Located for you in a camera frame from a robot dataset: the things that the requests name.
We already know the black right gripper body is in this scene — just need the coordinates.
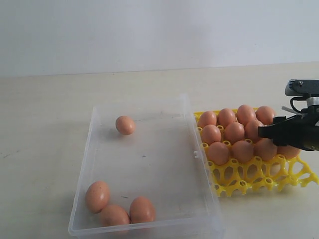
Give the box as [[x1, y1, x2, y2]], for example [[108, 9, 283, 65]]
[[273, 107, 319, 151]]

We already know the brown egg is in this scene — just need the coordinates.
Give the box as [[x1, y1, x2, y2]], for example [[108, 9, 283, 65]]
[[256, 106, 276, 125], [198, 111, 217, 128], [217, 108, 236, 128], [254, 138, 277, 161], [231, 140, 254, 163], [85, 181, 110, 214], [224, 122, 245, 144], [207, 142, 230, 165], [245, 119, 264, 143], [277, 145, 301, 160], [129, 196, 156, 224], [116, 116, 136, 135], [201, 124, 222, 145], [99, 204, 130, 227], [236, 105, 256, 126]]

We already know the yellow plastic egg tray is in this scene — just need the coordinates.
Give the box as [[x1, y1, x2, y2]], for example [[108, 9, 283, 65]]
[[194, 112, 319, 196]]

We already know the clear plastic container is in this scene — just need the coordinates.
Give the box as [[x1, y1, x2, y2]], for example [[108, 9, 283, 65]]
[[68, 94, 225, 239]]

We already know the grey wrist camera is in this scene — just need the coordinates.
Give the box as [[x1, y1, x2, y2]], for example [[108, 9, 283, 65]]
[[285, 79, 319, 107]]

